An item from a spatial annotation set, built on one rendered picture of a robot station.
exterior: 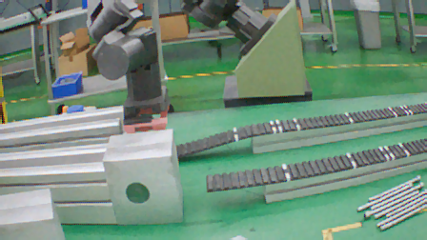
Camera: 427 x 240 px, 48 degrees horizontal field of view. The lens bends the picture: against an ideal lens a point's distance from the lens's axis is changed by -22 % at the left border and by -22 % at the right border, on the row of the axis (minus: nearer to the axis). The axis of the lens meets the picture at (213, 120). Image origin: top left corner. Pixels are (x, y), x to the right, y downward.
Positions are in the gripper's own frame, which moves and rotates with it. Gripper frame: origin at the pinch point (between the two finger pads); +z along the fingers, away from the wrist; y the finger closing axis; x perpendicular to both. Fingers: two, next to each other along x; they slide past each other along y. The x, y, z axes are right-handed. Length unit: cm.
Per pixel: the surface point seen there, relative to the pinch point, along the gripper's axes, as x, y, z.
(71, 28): -206, -765, 46
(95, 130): -8.4, 5.2, -5.9
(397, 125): 44.1, 1.7, 0.5
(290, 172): 19.5, 19.1, -1.4
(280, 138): 20.3, 1.9, -0.3
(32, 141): -21.7, 5.2, -5.4
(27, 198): -13.2, 35.5, -7.5
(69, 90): -88, -275, 47
